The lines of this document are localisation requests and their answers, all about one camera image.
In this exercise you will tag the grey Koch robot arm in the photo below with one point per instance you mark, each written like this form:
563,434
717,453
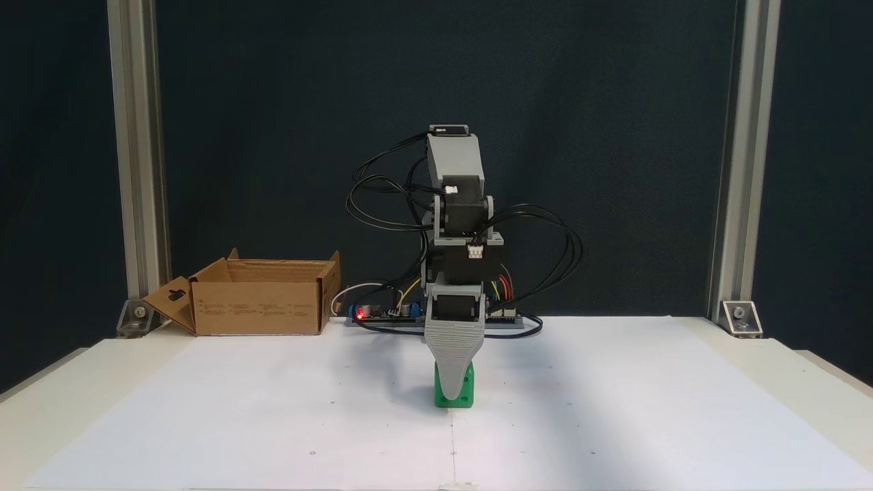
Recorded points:
453,160

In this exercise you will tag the metal corner bracket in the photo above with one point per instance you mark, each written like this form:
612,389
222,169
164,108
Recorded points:
135,317
741,317

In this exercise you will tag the green die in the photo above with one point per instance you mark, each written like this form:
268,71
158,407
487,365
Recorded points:
468,392

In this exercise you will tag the open cardboard box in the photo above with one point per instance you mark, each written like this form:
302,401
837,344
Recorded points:
256,307

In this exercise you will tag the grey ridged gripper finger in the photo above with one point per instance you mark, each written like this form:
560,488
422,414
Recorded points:
453,348

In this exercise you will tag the aluminium frame post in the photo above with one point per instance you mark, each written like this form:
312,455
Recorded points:
136,150
747,150

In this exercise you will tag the blue circuit board red LED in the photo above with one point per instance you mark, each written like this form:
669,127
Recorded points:
382,312

